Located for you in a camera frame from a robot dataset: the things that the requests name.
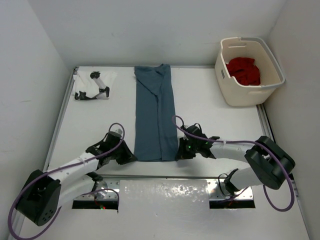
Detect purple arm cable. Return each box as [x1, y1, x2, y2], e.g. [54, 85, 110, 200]
[7, 122, 125, 238]
[171, 115, 295, 212]

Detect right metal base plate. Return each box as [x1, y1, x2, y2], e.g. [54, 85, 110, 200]
[206, 178, 254, 202]

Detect teal blue t shirt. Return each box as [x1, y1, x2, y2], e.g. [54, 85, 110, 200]
[134, 64, 179, 162]

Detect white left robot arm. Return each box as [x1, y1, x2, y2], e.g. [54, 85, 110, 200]
[15, 131, 137, 226]

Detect metal base plate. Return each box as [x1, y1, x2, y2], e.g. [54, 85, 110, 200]
[206, 178, 254, 202]
[74, 178, 120, 201]

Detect white printed t shirt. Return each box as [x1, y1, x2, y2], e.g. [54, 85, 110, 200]
[71, 70, 118, 101]

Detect red t shirt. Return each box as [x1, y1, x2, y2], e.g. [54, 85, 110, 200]
[226, 57, 261, 86]

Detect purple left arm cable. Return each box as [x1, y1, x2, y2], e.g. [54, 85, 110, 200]
[7, 122, 125, 238]

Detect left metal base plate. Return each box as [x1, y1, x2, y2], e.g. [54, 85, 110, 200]
[74, 178, 120, 201]

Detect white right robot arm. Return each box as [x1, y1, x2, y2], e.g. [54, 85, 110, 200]
[175, 123, 296, 197]

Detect cream plastic laundry basket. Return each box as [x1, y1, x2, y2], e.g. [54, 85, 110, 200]
[214, 37, 285, 107]

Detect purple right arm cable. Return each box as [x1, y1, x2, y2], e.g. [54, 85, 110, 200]
[171, 115, 295, 212]

